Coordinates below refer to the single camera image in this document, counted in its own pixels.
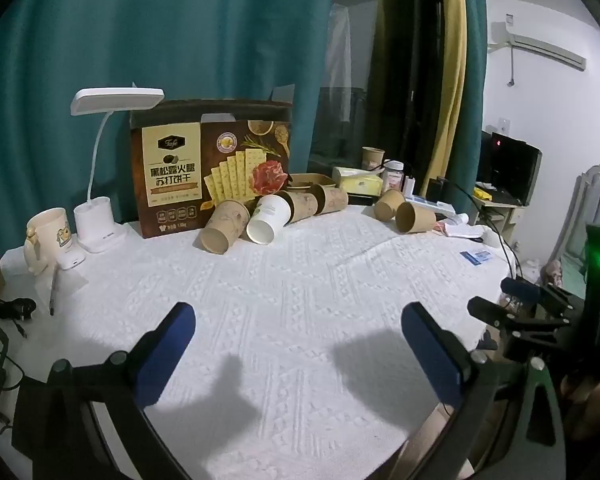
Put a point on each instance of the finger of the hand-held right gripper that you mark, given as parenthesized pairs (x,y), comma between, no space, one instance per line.
(520,290)
(495,312)

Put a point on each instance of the white papers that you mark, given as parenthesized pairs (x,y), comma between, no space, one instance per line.
(460,230)

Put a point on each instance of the white air conditioner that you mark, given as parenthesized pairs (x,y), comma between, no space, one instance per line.
(535,46)

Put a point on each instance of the small wooden desk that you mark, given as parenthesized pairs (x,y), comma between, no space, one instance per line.
(500,210)

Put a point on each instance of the white desk lamp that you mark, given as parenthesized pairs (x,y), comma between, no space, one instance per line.
(94,222)

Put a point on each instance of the white-lidded jar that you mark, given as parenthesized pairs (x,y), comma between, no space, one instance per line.
(393,176)

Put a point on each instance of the small black box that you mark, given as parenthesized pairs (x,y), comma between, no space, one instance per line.
(437,190)

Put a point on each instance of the wide teal curtain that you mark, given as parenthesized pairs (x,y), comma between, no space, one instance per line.
(155,30)

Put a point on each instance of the white paper cup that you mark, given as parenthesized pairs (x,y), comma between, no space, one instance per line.
(269,219)

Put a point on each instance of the small white bottle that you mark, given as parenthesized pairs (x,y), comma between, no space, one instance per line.
(409,186)

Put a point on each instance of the brown paper cup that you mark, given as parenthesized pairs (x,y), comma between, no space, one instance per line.
(387,204)
(222,230)
(332,199)
(373,159)
(416,217)
(302,206)

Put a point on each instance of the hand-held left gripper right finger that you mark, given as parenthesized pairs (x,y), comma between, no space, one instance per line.
(430,355)

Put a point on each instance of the black monitor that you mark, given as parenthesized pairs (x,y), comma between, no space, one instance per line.
(512,167)

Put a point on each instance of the brown paper bowl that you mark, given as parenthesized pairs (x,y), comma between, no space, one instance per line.
(310,180)

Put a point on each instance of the yellow curtain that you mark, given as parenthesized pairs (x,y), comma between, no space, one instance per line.
(454,60)

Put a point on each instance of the white power strip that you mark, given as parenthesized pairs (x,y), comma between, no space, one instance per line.
(432,205)

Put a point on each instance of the black pouch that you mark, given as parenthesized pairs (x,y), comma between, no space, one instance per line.
(45,415)

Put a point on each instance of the white textured tablecloth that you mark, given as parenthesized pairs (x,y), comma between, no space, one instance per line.
(290,310)

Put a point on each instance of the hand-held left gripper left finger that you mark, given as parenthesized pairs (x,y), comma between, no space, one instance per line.
(172,340)

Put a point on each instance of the blue card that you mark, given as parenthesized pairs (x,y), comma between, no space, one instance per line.
(478,256)

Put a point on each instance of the grey pen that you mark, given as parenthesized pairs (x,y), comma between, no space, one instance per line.
(54,292)

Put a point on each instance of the person's right hand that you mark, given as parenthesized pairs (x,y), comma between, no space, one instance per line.
(587,402)

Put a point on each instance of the brown cracker box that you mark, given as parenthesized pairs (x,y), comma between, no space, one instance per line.
(180,170)

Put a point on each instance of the narrow teal curtain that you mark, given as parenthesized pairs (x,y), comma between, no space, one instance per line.
(472,85)

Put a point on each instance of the yellow tissue box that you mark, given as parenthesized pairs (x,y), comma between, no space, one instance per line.
(357,180)

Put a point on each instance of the cream cartoon mug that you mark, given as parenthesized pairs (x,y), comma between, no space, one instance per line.
(50,240)

